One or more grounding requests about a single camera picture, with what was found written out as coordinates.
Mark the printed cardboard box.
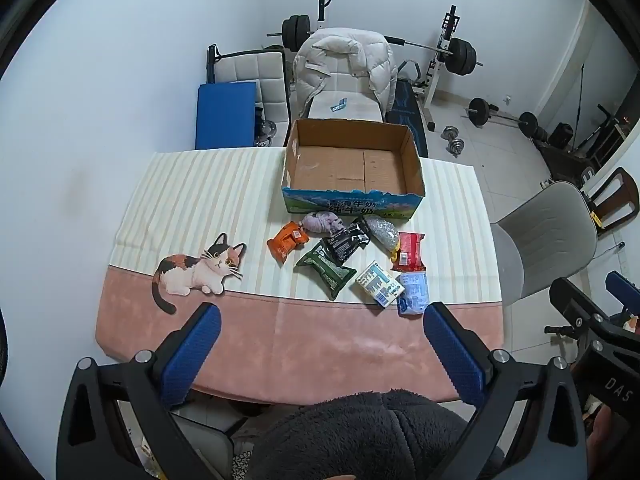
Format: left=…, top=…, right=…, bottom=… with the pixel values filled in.
left=281, top=119, right=426, bottom=225

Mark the purple-white snack packet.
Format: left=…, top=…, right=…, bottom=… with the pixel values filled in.
left=300, top=211, right=346, bottom=236

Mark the green snack packet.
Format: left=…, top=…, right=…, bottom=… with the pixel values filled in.
left=295, top=241, right=357, bottom=301

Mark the white padded chair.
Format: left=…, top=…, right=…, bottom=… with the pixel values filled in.
left=207, top=45, right=292, bottom=148
left=306, top=60, right=386, bottom=123

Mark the grey shell chair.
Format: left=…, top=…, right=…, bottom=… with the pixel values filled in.
left=491, top=180, right=599, bottom=306

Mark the striped cat print tablecloth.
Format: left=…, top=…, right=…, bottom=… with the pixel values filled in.
left=95, top=147, right=507, bottom=403

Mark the black snack packet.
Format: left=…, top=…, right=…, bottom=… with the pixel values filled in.
left=322, top=216, right=372, bottom=266

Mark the person's dark fleece clothing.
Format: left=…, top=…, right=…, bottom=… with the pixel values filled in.
left=245, top=389, right=506, bottom=480

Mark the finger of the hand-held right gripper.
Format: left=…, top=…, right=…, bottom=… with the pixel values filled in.
left=549, top=277, right=608, bottom=333
left=606, top=271, right=640, bottom=311

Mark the red snack packet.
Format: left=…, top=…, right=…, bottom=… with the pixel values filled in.
left=390, top=232, right=426, bottom=272

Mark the wooden chair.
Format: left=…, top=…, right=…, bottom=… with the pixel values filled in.
left=582, top=166, right=640, bottom=233

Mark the orange snack packet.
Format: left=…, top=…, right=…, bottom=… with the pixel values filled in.
left=266, top=222, right=309, bottom=264

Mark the black blue weight bench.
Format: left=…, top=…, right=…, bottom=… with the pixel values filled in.
left=385, top=60, right=431, bottom=158

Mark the silver-grey snack packet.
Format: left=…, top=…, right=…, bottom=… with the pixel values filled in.
left=364, top=214, right=402, bottom=261

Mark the short black barbell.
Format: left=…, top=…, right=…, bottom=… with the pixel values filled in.
left=466, top=97, right=541, bottom=138

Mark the white puffer jacket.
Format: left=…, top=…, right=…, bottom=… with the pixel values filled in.
left=292, top=27, right=398, bottom=116

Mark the black barbell with long bar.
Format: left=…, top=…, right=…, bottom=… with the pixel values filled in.
left=266, top=14, right=484, bottom=76

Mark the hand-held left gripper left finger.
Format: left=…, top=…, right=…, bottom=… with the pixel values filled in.
left=56, top=302, right=236, bottom=480

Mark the black speaker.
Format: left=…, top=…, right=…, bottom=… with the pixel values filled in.
left=548, top=122, right=574, bottom=150

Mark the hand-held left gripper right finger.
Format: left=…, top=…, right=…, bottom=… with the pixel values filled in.
left=423, top=301, right=588, bottom=480

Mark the white barbell rack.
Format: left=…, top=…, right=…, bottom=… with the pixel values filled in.
left=314, top=0, right=461, bottom=131

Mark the white blue tissue packet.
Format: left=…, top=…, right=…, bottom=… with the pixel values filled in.
left=356, top=260, right=405, bottom=307

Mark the blue folded mat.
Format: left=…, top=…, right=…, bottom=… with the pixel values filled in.
left=194, top=81, right=258, bottom=151

